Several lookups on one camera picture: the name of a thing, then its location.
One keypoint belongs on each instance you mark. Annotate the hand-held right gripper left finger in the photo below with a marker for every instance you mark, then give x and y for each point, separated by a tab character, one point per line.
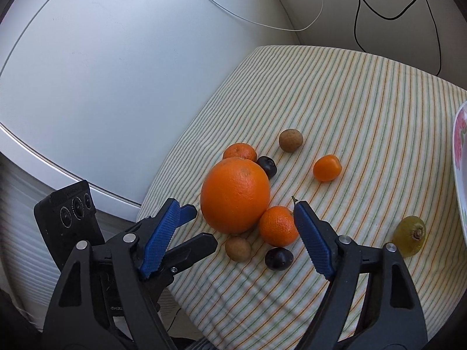
158	240

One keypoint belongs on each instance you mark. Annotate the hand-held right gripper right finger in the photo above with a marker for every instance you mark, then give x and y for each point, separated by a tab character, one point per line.
315	242

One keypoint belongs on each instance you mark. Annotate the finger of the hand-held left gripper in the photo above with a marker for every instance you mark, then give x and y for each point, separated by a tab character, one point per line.
189	213
193	246

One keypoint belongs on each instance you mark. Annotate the brown longan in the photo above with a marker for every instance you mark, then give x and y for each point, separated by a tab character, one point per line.
290	140
238	248

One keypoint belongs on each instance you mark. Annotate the large orange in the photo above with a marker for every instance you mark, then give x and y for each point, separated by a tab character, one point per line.
235	195

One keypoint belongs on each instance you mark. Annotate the small smooth mandarin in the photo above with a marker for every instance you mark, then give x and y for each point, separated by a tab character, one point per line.
327	168

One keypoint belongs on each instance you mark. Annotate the floral white plate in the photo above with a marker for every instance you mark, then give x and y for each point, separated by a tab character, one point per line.
460	167

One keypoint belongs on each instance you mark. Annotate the green grape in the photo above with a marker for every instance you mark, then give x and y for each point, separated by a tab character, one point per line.
408	236

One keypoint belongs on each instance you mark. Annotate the striped cloth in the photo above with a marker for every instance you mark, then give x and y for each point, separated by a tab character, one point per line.
328	98

